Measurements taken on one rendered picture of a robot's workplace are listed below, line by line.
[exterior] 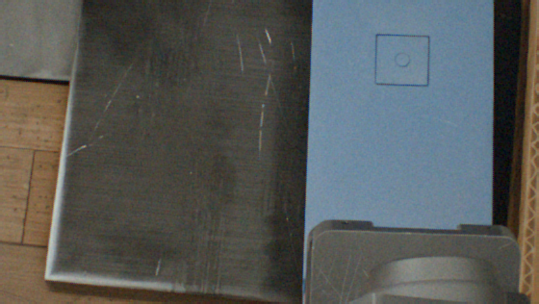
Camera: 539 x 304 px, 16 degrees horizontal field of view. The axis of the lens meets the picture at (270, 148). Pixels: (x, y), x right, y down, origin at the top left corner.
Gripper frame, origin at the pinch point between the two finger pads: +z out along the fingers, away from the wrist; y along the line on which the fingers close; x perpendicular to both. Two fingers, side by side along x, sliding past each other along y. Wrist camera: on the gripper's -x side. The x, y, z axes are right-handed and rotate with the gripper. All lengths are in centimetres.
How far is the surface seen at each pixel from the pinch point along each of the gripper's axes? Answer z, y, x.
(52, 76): 12.7, 5.4, 14.0
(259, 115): 9.8, 4.6, 5.2
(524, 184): 4.4, 3.5, -4.9
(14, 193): 10.1, 0.9, 15.2
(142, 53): 11.1, 6.8, 10.1
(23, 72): 12.7, 5.5, 15.2
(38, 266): 8.6, -1.7, 14.0
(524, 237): 2.5, 1.9, -4.8
